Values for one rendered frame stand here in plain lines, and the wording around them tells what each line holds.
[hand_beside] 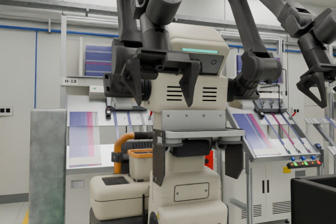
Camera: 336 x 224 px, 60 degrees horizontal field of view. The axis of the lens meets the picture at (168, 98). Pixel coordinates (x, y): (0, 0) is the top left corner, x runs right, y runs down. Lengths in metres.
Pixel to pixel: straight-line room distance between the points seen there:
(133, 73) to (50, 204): 0.29
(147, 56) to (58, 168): 0.32
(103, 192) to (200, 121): 0.47
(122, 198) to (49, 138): 0.92
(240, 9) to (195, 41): 0.27
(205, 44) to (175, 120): 0.25
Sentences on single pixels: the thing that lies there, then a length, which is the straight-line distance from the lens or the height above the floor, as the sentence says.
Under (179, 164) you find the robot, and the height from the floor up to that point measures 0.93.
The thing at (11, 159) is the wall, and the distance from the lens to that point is 4.07.
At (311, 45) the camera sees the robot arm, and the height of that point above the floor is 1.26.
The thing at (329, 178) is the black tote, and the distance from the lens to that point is 0.19.
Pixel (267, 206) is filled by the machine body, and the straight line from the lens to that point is 3.08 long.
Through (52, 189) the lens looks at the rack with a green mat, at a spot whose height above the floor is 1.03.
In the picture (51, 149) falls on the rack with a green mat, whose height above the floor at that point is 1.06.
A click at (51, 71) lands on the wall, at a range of 4.02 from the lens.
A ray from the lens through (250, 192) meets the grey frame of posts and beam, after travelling 2.55.
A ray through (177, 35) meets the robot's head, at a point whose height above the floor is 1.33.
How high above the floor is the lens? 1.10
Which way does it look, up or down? 3 degrees up
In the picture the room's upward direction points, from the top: straight up
